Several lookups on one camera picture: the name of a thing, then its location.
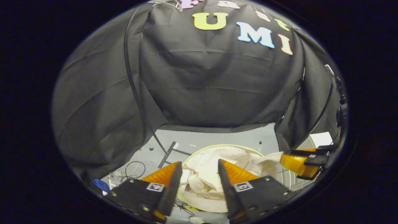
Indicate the cream shirt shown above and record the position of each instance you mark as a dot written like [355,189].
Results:
[202,174]

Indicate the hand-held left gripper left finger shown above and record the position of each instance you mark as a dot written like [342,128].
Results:
[172,186]

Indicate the round mesh laundry hamper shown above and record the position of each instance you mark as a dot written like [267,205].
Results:
[202,203]

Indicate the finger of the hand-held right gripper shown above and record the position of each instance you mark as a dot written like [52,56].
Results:
[298,165]
[311,152]

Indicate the black clothes rack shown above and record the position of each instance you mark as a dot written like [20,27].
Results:
[130,81]

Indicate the black backdrop cloth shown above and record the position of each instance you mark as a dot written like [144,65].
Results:
[202,87]

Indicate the white paper sheet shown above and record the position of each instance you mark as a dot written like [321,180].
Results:
[320,139]

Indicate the white plastic hanger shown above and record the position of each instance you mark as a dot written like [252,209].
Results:
[174,3]

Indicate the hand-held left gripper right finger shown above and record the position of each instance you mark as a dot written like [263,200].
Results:
[227,189]

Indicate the blue cloth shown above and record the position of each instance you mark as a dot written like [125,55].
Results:
[101,185]

